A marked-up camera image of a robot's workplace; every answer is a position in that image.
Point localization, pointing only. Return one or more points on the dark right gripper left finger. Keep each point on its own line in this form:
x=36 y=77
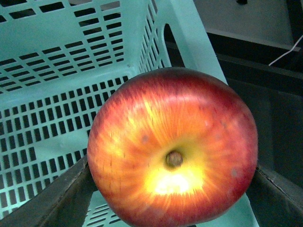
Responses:
x=64 y=203

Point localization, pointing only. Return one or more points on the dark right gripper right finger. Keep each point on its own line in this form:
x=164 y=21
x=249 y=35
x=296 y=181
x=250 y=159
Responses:
x=275 y=201

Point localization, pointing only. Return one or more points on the red yellow apple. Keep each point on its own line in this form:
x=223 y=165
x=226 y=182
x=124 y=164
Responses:
x=172 y=147

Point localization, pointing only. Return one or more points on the light blue plastic basket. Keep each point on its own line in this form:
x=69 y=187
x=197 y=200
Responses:
x=60 y=61

